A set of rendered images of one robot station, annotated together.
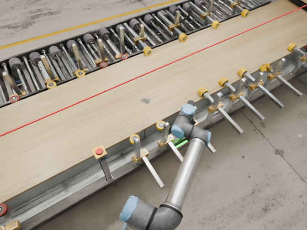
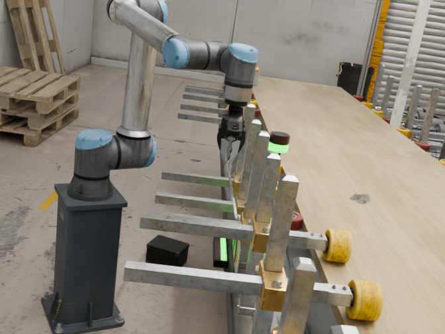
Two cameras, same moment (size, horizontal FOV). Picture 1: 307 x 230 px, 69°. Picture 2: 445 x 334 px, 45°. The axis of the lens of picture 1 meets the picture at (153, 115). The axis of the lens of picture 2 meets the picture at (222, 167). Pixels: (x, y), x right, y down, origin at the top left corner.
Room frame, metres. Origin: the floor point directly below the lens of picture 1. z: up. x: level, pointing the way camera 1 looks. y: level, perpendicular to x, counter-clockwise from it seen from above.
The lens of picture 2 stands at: (1.71, -1.64, 1.50)
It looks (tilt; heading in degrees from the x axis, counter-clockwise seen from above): 18 degrees down; 122
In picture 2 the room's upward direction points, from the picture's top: 8 degrees clockwise
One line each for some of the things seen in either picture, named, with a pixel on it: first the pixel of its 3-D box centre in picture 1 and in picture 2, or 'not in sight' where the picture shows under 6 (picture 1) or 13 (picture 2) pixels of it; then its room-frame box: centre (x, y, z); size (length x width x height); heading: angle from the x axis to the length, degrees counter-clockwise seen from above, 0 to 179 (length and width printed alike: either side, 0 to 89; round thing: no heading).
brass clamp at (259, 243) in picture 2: (215, 107); (261, 231); (1.14, -0.53, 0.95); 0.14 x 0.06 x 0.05; 126
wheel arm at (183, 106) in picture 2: not in sight; (216, 111); (-0.10, 1.03, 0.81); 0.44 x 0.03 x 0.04; 36
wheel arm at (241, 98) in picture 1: (241, 98); (247, 283); (1.25, -0.77, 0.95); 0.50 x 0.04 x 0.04; 36
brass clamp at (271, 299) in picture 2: (236, 95); (271, 283); (1.29, -0.73, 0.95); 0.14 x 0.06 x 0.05; 126
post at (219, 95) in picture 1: (212, 111); (258, 241); (1.13, -0.51, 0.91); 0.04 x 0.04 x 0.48; 36
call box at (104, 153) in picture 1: (100, 154); (249, 76); (0.53, 0.31, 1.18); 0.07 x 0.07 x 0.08; 36
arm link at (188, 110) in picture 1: (186, 113); (240, 65); (0.81, -0.21, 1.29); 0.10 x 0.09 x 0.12; 158
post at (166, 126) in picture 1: (164, 138); (245, 186); (0.83, -0.10, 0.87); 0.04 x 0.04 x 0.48; 36
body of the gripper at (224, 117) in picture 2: not in sight; (233, 118); (0.81, -0.21, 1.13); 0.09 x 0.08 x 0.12; 126
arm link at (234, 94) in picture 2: not in sight; (236, 93); (0.81, -0.22, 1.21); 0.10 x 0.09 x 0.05; 36
